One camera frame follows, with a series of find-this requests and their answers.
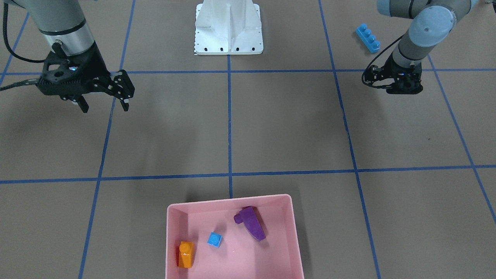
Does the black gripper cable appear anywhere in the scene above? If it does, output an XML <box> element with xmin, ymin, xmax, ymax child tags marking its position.
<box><xmin>362</xmin><ymin>35</ymin><xmax>405</xmax><ymax>90</ymax></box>

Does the small blue toy block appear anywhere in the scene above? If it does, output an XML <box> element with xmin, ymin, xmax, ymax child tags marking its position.
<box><xmin>207</xmin><ymin>232</ymin><xmax>222</xmax><ymax>248</ymax></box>

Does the long blue toy block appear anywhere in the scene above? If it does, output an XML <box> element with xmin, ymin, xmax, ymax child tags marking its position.
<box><xmin>355</xmin><ymin>23</ymin><xmax>381</xmax><ymax>53</ymax></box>

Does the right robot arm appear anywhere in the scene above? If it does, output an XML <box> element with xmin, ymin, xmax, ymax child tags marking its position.
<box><xmin>1</xmin><ymin>0</ymin><xmax>135</xmax><ymax>113</ymax></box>

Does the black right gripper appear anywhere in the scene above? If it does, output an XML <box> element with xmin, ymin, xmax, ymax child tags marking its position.
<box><xmin>36</xmin><ymin>42</ymin><xmax>135</xmax><ymax>113</ymax></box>

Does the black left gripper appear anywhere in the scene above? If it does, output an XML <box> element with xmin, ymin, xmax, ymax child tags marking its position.
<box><xmin>364</xmin><ymin>62</ymin><xmax>424</xmax><ymax>94</ymax></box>

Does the pink plastic box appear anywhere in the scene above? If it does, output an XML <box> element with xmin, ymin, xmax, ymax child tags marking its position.
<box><xmin>165</xmin><ymin>194</ymin><xmax>305</xmax><ymax>279</ymax></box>

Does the orange toy block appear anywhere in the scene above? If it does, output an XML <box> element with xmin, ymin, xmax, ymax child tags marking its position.
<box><xmin>177</xmin><ymin>241</ymin><xmax>195</xmax><ymax>269</ymax></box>

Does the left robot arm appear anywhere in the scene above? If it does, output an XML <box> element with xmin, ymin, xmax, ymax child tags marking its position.
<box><xmin>362</xmin><ymin>0</ymin><xmax>477</xmax><ymax>94</ymax></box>

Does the purple toy block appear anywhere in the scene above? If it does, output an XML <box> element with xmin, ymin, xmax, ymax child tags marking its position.
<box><xmin>233</xmin><ymin>205</ymin><xmax>266</xmax><ymax>242</ymax></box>

